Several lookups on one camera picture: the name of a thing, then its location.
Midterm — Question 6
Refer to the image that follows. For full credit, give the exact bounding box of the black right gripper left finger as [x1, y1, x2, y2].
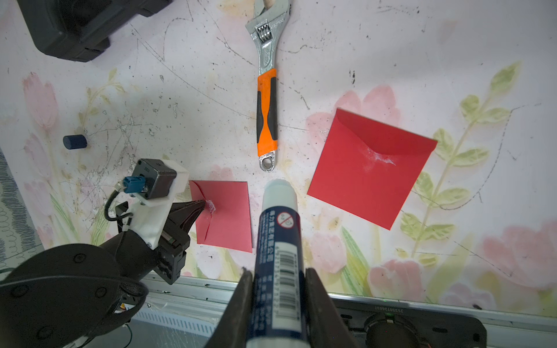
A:
[205, 269, 253, 348]

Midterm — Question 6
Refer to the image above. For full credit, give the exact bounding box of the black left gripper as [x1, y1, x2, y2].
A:
[155, 200, 206, 285]

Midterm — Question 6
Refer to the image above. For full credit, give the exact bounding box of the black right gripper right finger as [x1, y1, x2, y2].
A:
[305, 268, 357, 348]

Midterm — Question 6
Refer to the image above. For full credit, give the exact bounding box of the red envelope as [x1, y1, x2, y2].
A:
[308, 109, 437, 229]
[189, 181, 252, 252]

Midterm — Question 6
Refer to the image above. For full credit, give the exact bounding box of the white blue glue stick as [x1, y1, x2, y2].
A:
[246, 179, 310, 347]

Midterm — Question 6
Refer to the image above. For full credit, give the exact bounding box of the dark blue glue cap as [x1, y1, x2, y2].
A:
[62, 134, 88, 150]

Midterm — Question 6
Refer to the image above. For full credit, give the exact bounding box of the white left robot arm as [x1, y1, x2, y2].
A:
[1, 200, 205, 347]

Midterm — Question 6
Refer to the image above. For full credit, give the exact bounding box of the silver adjustable wrench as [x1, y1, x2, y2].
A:
[245, 0, 292, 172]

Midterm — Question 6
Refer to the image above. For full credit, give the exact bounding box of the black plastic tool case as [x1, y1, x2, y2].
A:
[18, 0, 172, 62]

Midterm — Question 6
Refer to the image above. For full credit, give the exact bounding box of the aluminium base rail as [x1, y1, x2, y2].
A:
[135, 274, 556, 347]

